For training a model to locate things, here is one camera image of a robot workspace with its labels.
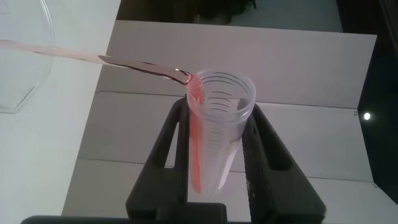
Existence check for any clear glass beaker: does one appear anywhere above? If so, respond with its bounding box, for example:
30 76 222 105
0 0 56 114

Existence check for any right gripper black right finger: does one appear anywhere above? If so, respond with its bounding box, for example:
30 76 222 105
241 104 327 224

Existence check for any test tube with red pigment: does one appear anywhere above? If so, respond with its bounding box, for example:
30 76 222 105
186 68 257 197

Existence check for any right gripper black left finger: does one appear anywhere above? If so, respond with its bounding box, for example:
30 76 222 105
126 96 228 219

